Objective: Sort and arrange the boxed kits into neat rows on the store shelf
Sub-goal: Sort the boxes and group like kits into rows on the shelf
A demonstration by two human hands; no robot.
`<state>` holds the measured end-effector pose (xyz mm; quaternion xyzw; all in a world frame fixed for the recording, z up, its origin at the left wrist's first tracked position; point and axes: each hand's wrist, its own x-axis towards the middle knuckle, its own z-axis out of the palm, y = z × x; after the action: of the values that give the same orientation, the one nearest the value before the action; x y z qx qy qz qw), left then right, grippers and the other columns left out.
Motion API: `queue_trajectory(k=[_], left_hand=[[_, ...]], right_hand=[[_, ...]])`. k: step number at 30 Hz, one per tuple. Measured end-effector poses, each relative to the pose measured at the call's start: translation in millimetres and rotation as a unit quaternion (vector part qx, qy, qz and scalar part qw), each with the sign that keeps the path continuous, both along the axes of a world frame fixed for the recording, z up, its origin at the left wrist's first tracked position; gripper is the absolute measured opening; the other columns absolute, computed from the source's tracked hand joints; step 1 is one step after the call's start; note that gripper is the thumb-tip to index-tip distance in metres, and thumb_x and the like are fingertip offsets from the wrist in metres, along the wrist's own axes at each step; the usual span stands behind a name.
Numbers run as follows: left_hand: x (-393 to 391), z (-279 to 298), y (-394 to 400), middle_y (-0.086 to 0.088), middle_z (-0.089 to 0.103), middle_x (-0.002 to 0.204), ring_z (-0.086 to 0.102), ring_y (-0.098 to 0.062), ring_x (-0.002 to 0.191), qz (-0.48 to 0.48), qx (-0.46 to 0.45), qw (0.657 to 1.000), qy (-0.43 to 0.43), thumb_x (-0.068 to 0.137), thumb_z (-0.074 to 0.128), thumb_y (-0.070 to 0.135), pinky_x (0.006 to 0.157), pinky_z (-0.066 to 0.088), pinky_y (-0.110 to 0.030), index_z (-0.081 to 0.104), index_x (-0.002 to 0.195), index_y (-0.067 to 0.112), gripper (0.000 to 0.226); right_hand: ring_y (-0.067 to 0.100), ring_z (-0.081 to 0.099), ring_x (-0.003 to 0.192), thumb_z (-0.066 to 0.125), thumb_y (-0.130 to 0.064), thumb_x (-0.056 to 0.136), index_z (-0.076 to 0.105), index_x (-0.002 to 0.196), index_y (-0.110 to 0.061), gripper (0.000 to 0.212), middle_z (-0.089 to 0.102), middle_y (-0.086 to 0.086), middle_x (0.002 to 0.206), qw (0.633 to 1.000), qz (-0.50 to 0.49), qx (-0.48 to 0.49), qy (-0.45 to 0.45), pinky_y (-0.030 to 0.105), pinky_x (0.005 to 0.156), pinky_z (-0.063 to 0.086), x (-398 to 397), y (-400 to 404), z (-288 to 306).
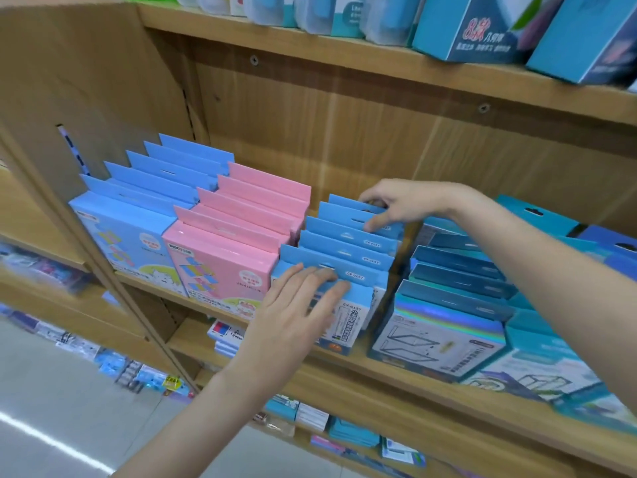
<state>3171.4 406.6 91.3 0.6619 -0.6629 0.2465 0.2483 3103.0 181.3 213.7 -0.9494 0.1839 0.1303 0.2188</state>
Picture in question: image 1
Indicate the yellow price tag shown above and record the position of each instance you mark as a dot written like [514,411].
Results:
[172,383]

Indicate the person's left hand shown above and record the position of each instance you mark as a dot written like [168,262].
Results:
[278,333]

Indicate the row of blue hanging packs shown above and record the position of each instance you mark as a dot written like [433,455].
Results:
[114,365]

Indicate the small blue box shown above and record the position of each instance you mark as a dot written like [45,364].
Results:
[281,408]

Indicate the shelf of assorted stationery packs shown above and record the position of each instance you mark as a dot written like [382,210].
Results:
[45,271]

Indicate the pink blue flat pack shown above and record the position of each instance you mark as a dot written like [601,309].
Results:
[328,444]

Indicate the light blue cartoon box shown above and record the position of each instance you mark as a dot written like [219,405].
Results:
[124,233]
[184,159]
[199,148]
[169,173]
[149,186]

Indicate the person's left forearm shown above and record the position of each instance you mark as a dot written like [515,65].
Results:
[199,428]

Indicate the stack of teal flat packs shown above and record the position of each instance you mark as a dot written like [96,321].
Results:
[353,433]

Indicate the person's right hand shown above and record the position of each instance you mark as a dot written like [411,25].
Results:
[423,201]

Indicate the large teal carton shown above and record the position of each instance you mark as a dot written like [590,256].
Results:
[577,39]
[477,29]

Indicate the pink cartoon box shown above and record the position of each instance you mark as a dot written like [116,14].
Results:
[219,263]
[271,183]
[263,200]
[249,216]

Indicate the wooden shelf unit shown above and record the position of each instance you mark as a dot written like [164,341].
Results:
[348,129]

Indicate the row of translucent plastic cases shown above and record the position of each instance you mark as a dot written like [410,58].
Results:
[318,12]

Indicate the white teal flat pack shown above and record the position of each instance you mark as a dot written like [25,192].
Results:
[403,453]

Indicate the person's left thumb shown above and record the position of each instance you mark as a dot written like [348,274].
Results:
[331,308]

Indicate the purple striped strip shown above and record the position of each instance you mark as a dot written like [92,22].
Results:
[74,151]

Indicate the red blue print box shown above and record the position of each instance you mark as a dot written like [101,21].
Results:
[226,332]

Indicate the person's right thumb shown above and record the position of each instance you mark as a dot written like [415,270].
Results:
[384,221]

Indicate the blue white label box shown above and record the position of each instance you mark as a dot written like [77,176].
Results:
[343,219]
[351,326]
[338,251]
[348,203]
[338,236]

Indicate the person's right forearm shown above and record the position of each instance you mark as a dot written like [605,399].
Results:
[547,288]

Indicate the small white box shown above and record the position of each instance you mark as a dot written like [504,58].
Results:
[312,418]

